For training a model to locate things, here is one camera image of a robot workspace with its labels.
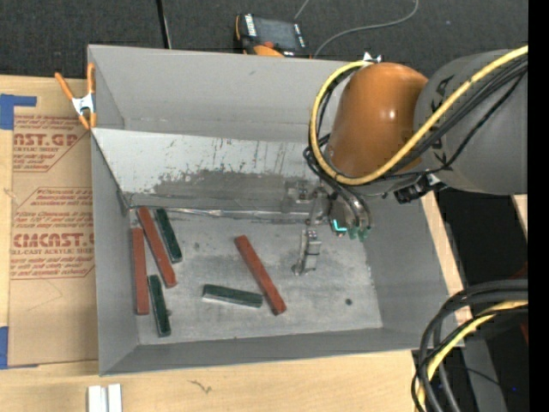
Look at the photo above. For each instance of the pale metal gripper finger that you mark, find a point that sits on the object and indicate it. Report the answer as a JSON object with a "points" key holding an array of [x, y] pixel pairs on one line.
{"points": [[312, 247], [302, 191]]}

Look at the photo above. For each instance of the red-brown flat block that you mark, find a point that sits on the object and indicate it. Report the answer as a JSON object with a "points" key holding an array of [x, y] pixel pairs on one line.
{"points": [[156, 247], [140, 273], [260, 275]]}

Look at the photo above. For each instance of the dark green flat block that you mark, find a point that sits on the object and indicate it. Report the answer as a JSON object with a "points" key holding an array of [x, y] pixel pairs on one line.
{"points": [[232, 295], [169, 236], [159, 307]]}

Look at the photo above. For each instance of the grey metal bin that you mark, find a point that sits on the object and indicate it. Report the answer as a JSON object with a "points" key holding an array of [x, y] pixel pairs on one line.
{"points": [[223, 88]]}

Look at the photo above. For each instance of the brown cardboard board red print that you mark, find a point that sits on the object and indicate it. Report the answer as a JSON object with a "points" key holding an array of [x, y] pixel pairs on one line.
{"points": [[51, 213]]}

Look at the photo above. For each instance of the black cylinder on white bracket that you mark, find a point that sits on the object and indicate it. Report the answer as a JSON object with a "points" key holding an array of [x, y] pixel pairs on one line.
{"points": [[409, 192]]}

